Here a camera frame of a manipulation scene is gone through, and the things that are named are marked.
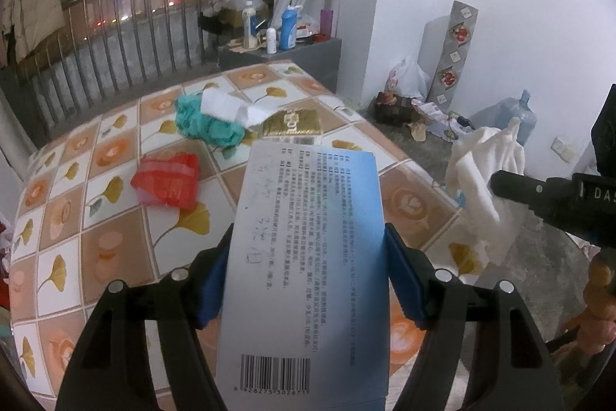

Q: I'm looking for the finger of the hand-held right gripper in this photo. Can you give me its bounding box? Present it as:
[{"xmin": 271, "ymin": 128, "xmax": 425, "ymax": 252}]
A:
[{"xmin": 490, "ymin": 170, "xmax": 583, "ymax": 222}]

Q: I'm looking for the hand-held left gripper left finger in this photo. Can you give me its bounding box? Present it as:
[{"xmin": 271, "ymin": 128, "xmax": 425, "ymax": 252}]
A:
[{"xmin": 58, "ymin": 223, "xmax": 234, "ymax": 411}]

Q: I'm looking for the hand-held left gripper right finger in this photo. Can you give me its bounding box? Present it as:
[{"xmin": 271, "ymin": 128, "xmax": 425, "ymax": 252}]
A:
[{"xmin": 384, "ymin": 223, "xmax": 564, "ymax": 411}]

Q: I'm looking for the white cloth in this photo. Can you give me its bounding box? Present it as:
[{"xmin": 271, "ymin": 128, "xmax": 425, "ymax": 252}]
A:
[{"xmin": 445, "ymin": 117, "xmax": 526, "ymax": 263}]

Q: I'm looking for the blue and white carton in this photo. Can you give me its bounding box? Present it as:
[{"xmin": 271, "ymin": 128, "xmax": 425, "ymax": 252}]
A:
[{"xmin": 215, "ymin": 139, "xmax": 390, "ymax": 411}]

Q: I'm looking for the red plastic bag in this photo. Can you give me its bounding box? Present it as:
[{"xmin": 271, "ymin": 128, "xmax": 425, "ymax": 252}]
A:
[{"xmin": 131, "ymin": 153, "xmax": 201, "ymax": 210}]

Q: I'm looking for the teal plastic bag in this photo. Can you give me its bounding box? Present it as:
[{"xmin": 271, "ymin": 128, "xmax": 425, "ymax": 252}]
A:
[{"xmin": 174, "ymin": 92, "xmax": 247, "ymax": 148}]

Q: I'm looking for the gold foil packet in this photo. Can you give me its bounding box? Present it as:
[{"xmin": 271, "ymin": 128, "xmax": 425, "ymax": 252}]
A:
[{"xmin": 259, "ymin": 109, "xmax": 324, "ymax": 148}]

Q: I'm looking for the white paper sheet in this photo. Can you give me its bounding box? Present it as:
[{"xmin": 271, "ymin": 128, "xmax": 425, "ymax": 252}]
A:
[{"xmin": 199, "ymin": 89, "xmax": 271, "ymax": 129}]

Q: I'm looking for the person's right hand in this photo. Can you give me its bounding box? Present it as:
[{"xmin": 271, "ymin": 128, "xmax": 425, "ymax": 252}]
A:
[{"xmin": 582, "ymin": 254, "xmax": 616, "ymax": 355}]

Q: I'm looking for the large blue water jug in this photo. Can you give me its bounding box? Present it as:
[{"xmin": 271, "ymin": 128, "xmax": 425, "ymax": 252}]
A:
[{"xmin": 469, "ymin": 90, "xmax": 538, "ymax": 148}]

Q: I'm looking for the table with floral tablecloth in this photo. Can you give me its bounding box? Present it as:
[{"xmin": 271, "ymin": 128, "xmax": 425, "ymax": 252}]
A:
[{"xmin": 8, "ymin": 60, "xmax": 477, "ymax": 411}]

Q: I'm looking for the patterned cloth on floor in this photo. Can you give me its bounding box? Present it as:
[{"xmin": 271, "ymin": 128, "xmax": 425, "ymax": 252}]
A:
[{"xmin": 411, "ymin": 100, "xmax": 475, "ymax": 143}]

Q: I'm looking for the dark brown box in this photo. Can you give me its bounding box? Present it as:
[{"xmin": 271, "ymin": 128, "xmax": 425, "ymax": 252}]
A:
[{"xmin": 374, "ymin": 91, "xmax": 420, "ymax": 126}]

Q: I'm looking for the white plastic bag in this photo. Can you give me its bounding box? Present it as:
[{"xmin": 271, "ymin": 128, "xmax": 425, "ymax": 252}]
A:
[{"xmin": 385, "ymin": 55, "xmax": 432, "ymax": 102}]

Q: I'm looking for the grey cabinet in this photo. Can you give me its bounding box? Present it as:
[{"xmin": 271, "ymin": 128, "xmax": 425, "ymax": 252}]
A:
[{"xmin": 216, "ymin": 36, "xmax": 344, "ymax": 97}]

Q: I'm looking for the clear bottle on cabinet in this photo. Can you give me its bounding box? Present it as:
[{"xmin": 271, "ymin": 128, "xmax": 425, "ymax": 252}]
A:
[{"xmin": 243, "ymin": 1, "xmax": 259, "ymax": 49}]

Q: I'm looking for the blue detergent bottle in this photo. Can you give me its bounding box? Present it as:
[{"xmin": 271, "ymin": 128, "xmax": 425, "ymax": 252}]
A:
[{"xmin": 280, "ymin": 7, "xmax": 300, "ymax": 51}]

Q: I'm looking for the metal railing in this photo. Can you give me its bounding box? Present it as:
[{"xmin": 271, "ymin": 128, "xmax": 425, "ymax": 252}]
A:
[{"xmin": 0, "ymin": 0, "xmax": 273, "ymax": 144}]

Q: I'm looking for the hanging beige jacket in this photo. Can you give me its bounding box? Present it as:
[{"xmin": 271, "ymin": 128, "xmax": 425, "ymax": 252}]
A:
[{"xmin": 0, "ymin": 0, "xmax": 66, "ymax": 66}]

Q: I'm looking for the wall socket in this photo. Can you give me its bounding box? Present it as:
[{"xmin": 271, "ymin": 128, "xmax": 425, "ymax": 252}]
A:
[{"xmin": 551, "ymin": 136, "xmax": 579, "ymax": 162}]

